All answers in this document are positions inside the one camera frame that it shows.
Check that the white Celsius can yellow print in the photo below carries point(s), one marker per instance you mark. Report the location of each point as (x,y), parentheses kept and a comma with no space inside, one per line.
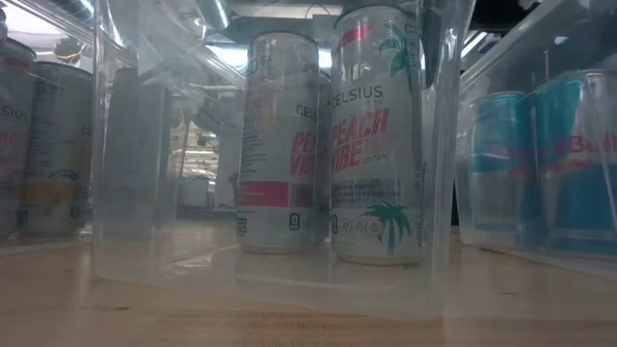
(14,140)
(58,149)

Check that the grey ceiling box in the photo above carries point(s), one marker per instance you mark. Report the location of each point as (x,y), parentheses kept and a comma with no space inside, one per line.
(322,24)

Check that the black yellow ceiling fixture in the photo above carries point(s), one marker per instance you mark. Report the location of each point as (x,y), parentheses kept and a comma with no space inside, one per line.
(68,50)

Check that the silver ceiling duct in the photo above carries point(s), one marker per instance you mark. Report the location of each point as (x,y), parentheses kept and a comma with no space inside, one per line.
(214,12)

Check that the clear plastic bin with label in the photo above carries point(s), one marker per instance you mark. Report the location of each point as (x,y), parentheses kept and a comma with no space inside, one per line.
(193,270)

